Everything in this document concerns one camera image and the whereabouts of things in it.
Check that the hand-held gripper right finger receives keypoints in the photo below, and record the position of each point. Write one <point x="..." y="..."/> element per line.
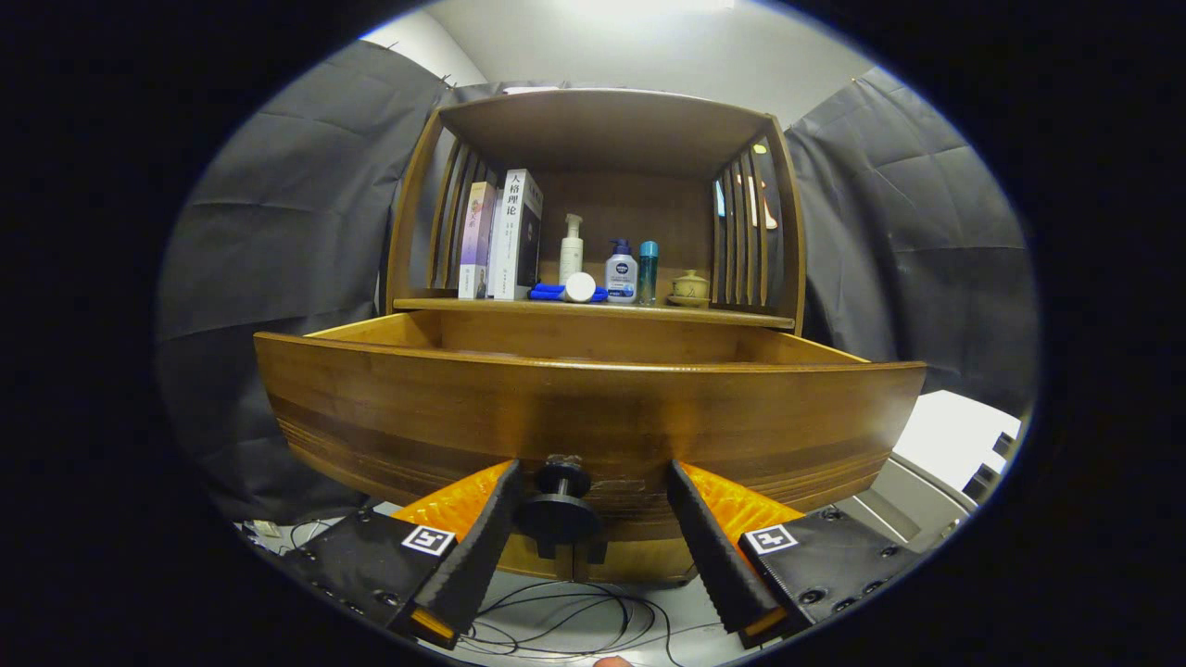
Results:
<point x="713" y="556"/>

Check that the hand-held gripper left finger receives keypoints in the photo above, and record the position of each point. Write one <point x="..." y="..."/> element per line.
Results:
<point x="477" y="560"/>

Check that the black drawer knob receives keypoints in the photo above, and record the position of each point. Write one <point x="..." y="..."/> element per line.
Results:
<point x="559" y="514"/>

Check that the brown wooden drawer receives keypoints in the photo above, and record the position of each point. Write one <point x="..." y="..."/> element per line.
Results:
<point x="602" y="408"/>

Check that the white cleanser tube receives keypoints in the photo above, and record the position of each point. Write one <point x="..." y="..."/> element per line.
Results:
<point x="580" y="287"/>

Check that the wooden cabinet door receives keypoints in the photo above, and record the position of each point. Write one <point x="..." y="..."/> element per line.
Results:
<point x="649" y="565"/>
<point x="533" y="567"/>

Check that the wooden countertop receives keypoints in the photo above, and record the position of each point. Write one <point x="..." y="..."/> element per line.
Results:
<point x="686" y="313"/>

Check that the brown wooden cabinet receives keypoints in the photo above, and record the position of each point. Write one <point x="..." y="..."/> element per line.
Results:
<point x="602" y="125"/>

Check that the grey ribbed panel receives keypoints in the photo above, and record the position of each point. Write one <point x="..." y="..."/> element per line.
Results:
<point x="908" y="505"/>

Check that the white flat panel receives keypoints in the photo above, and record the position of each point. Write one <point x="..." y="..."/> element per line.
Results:
<point x="945" y="426"/>

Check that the yellow lidded teacup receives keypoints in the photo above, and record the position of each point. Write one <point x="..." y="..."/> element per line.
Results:
<point x="689" y="289"/>

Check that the blue folded cloth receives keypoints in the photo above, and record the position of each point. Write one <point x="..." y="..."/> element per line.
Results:
<point x="547" y="293"/>

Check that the slim teal bottle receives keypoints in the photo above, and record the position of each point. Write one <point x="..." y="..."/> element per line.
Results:
<point x="648" y="273"/>

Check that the white bottle with blue pump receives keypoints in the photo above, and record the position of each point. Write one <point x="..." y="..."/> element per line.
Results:
<point x="621" y="278"/>

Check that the purple book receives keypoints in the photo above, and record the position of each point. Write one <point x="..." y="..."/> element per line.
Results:
<point x="476" y="241"/>

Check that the thick white book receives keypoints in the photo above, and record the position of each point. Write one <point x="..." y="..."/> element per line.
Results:
<point x="510" y="241"/>

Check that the black backdrop cloth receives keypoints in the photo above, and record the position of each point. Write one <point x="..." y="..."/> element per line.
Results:
<point x="306" y="259"/>

